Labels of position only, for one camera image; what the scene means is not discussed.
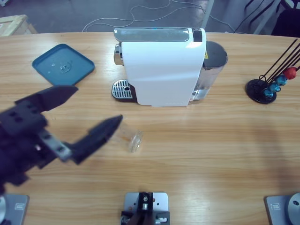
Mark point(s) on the white slanted metal bar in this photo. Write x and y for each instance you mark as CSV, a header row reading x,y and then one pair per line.
x,y
267,17

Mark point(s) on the blue square plastic tray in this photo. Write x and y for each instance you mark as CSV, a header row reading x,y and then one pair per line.
x,y
47,63

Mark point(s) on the clear glass cup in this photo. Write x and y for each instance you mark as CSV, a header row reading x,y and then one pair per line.
x,y
136,143

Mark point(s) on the blue coffee capsule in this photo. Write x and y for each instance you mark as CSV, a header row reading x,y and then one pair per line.
x,y
274,88
281,80
267,93

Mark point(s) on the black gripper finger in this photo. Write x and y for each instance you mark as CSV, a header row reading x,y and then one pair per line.
x,y
96,140

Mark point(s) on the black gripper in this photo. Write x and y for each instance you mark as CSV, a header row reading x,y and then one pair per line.
x,y
18,145

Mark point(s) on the black drip tray silver grille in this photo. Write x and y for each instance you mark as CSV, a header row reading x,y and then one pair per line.
x,y
122,90

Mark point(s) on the white metal table leg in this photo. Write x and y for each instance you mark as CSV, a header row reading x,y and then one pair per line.
x,y
207,14

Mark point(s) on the white capsule coffee machine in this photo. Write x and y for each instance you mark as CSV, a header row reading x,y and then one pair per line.
x,y
161,70

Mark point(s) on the light wooden crate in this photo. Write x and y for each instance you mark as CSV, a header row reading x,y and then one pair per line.
x,y
14,25

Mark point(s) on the black capsule holder with rods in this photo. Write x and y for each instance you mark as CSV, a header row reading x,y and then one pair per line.
x,y
254,89

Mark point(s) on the red coffee capsule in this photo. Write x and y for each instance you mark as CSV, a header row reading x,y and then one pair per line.
x,y
291,72

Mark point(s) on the water tank with black lid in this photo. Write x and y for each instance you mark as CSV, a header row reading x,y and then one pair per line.
x,y
214,56

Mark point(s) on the black chair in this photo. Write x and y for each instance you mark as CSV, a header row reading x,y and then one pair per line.
x,y
288,23

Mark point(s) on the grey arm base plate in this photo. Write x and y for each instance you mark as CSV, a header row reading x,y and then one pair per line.
x,y
279,207
16,206

